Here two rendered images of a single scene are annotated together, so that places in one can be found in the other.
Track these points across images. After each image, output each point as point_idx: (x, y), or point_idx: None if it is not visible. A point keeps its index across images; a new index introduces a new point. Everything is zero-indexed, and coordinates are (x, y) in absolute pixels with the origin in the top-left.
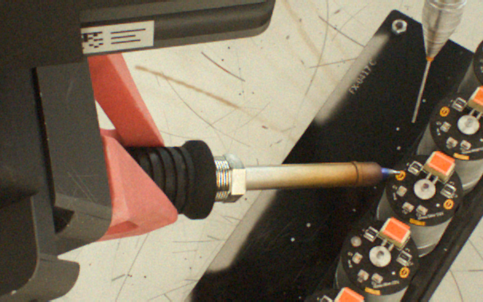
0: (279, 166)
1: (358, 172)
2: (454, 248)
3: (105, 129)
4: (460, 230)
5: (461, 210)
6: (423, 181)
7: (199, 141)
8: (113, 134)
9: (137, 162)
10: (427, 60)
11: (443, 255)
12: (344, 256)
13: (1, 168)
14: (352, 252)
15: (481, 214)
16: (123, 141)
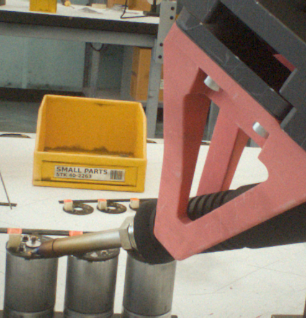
0: (99, 233)
1: (58, 238)
2: (60, 231)
3: (187, 224)
4: (47, 231)
5: (34, 233)
6: (28, 244)
7: (137, 215)
8: (185, 222)
9: (193, 199)
10: None
11: (68, 233)
12: (108, 256)
13: None
14: (102, 254)
15: (29, 228)
16: (186, 212)
